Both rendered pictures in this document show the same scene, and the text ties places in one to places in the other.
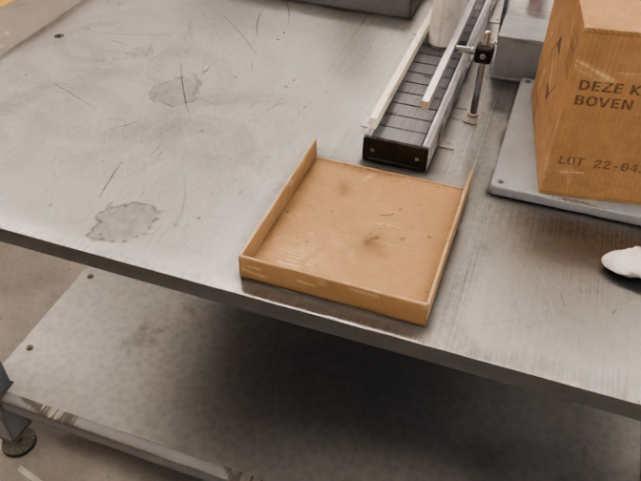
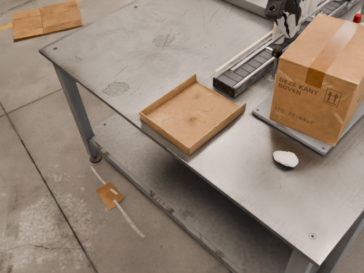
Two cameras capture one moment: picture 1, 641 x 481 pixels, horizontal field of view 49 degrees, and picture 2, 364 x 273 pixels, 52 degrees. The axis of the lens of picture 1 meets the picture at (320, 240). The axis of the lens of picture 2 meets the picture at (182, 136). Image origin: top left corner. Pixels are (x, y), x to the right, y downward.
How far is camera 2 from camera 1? 0.61 m
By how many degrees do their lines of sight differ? 22
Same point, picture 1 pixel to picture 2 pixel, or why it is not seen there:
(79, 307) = not seen: hidden behind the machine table
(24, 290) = not seen: hidden behind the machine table
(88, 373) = (119, 140)
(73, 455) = (111, 169)
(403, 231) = (207, 119)
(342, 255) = (179, 121)
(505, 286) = (229, 150)
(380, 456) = (208, 207)
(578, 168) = (283, 113)
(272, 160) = (179, 78)
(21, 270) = not seen: hidden behind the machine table
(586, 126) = (284, 96)
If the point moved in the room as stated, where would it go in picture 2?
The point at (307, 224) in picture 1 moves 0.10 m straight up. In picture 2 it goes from (174, 106) to (172, 86)
